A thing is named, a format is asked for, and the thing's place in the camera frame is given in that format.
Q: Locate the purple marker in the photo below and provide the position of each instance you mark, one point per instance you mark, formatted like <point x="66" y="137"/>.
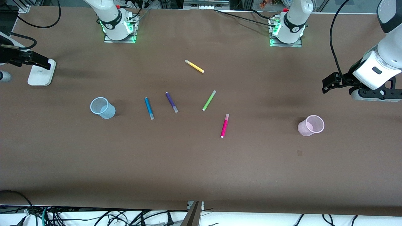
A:
<point x="171" y="102"/>

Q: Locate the blue marker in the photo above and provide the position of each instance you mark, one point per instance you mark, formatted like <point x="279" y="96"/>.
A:
<point x="149" y="108"/>

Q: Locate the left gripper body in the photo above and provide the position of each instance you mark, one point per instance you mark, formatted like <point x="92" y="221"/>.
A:
<point x="348" y="77"/>

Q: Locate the pale pink plastic cup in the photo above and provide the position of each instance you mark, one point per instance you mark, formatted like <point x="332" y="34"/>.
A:
<point x="309" y="126"/>

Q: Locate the white rounded box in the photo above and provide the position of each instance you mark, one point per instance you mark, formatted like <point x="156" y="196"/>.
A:
<point x="39" y="77"/>

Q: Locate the pink marker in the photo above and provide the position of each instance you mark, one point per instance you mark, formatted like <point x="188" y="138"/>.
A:
<point x="224" y="126"/>

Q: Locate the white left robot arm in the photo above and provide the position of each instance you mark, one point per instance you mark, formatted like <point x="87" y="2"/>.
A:
<point x="293" y="22"/>

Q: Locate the yellow marker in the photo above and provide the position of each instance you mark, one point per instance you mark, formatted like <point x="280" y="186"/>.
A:
<point x="194" y="66"/>

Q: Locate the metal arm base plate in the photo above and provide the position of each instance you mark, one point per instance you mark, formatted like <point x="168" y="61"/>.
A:
<point x="132" y="36"/>
<point x="296" y="44"/>

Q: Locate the aluminium frame profile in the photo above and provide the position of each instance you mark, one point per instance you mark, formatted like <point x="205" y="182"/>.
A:
<point x="205" y="4"/>

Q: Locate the pale blue plastic cup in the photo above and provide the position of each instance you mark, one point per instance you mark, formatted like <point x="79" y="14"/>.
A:
<point x="103" y="109"/>

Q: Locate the metal table frame bracket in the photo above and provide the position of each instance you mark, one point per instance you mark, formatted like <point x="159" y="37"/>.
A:
<point x="192" y="215"/>

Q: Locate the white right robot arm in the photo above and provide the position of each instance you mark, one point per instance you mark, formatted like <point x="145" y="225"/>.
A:
<point x="111" y="18"/>

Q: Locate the green marker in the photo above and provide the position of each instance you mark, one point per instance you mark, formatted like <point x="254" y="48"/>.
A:
<point x="209" y="100"/>

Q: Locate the brown table cover sheet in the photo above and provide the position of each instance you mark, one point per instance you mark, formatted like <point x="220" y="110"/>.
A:
<point x="201" y="163"/>

